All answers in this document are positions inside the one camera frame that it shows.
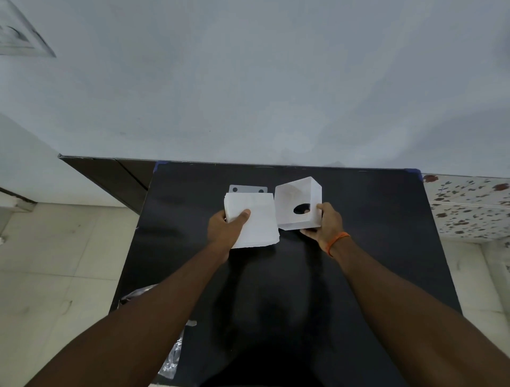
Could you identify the white tissue box holder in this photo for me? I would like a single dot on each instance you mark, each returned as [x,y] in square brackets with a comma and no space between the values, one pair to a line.
[299,204]

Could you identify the person's left hand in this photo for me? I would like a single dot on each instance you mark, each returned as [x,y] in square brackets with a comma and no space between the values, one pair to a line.
[220,232]

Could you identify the clear plastic wrapper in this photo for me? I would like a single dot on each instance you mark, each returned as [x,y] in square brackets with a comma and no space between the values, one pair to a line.
[169,351]

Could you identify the white plastic lid plate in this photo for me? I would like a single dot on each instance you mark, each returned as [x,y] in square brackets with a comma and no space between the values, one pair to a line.
[248,189]

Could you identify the speckled stone counter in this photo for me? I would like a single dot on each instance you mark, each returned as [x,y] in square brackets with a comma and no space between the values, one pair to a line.
[470,207]

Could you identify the person's left forearm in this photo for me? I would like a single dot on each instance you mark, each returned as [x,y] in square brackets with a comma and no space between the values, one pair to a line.
[126,322]

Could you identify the person's right hand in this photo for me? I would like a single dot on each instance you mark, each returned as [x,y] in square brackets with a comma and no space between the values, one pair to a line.
[328,225]

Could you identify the framed wall picture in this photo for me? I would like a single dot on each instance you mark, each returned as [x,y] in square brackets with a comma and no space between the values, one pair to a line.
[20,32]

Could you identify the person's right forearm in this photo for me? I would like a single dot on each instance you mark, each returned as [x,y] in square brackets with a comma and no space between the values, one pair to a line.
[414,318]

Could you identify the stack of white paper napkins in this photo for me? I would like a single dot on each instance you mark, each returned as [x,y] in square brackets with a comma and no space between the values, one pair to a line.
[255,220]

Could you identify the orange wrist band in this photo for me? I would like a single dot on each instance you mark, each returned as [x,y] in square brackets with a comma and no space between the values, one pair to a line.
[336,241]

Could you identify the person's left thumb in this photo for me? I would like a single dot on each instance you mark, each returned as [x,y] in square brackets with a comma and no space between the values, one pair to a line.
[241,218]

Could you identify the person's right thumb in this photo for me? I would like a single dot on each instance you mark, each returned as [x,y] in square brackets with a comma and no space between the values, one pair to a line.
[309,231]

